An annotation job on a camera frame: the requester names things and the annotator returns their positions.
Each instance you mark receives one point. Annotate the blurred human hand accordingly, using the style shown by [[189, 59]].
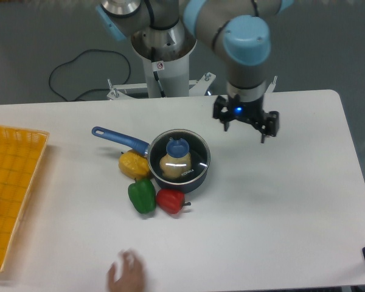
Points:
[[133, 275]]

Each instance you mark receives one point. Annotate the yellow woven basket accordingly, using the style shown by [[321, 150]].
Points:
[[21, 151]]

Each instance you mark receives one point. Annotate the glass pot lid blue knob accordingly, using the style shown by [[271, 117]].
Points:
[[179, 156]]

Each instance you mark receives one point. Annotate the green bell pepper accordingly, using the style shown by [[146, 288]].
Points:
[[142, 195]]

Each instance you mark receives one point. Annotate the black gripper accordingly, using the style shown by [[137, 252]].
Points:
[[227, 110]]

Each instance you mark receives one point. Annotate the red bell pepper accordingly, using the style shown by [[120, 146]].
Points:
[[171, 201]]

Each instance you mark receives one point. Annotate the yellow bell pepper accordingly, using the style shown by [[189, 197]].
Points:
[[134, 165]]

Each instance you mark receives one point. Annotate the beige bread bun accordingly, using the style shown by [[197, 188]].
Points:
[[174, 168]]

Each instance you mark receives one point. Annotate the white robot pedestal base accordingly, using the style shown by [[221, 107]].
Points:
[[165, 58]]

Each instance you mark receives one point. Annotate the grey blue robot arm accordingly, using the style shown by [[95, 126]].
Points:
[[235, 31]]

